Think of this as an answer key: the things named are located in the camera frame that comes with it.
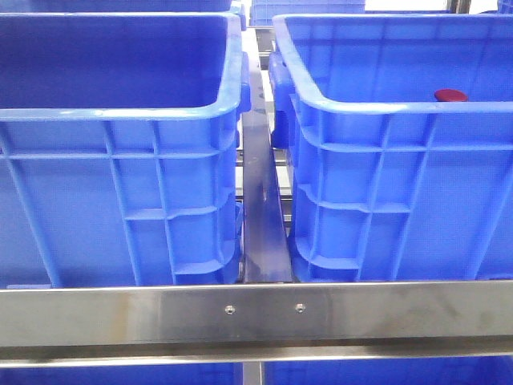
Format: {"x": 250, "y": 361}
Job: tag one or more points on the red mushroom button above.
{"x": 449, "y": 95}

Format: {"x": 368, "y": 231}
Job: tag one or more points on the steel centre divider bar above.
{"x": 266, "y": 254}

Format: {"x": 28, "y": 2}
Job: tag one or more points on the large blue crate right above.
{"x": 390, "y": 184}

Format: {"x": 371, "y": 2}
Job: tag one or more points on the large blue crate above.
{"x": 118, "y": 148}
{"x": 390, "y": 184}

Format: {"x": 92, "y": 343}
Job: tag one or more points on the large blue crate left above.
{"x": 118, "y": 148}

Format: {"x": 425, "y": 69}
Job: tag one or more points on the blue crate behind right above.
{"x": 262, "y": 12}

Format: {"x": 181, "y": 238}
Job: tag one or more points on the blue crate lower left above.
{"x": 204, "y": 373}

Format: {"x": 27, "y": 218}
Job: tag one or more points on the blue crate behind left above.
{"x": 88, "y": 6}

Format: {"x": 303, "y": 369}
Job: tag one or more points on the blue crate lower right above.
{"x": 448, "y": 370}

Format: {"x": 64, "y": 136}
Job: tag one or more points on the stainless steel front rail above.
{"x": 248, "y": 323}

